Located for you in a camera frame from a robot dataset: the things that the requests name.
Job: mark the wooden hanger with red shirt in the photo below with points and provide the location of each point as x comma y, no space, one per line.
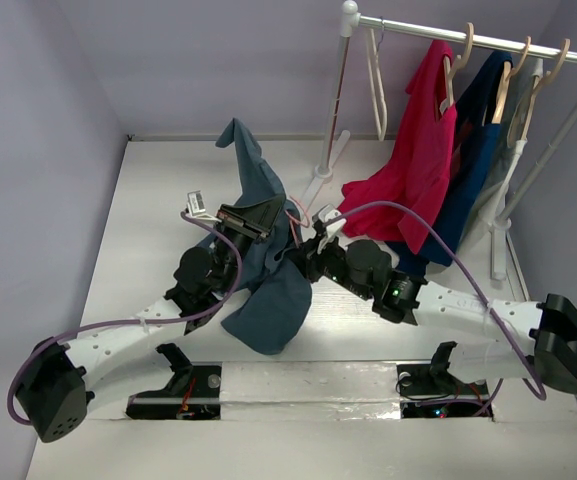
451,69

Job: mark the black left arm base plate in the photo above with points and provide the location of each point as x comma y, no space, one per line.
192,393

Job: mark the teal blue t-shirt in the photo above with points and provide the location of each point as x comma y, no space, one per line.
280,297

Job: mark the navy blue t-shirt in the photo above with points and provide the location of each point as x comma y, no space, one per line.
474,142

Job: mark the wooden hanger with navy shirt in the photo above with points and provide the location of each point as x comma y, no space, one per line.
504,82

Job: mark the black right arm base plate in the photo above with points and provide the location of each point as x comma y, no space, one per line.
428,391

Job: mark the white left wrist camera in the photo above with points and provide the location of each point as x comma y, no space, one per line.
196,209

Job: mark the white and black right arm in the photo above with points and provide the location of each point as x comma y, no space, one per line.
522,338

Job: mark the cream plastic hanger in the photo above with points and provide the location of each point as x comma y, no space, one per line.
379,103

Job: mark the pale grey-green t-shirt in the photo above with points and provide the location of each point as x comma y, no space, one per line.
504,161

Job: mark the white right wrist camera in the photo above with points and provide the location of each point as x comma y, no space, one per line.
327,222

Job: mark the white clothes rack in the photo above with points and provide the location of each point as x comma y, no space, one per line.
434,250

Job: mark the pink wire hanger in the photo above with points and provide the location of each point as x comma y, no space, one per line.
299,221

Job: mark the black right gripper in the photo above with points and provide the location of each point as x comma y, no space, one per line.
310,257

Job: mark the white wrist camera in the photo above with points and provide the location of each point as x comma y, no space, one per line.
196,209
327,222

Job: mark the wooden hanger with grey shirt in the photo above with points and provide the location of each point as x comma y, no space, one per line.
522,116

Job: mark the magenta red t-shirt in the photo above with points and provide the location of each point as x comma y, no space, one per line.
418,173

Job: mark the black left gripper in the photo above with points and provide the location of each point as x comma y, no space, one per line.
251,222

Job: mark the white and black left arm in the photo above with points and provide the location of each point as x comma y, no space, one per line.
54,386

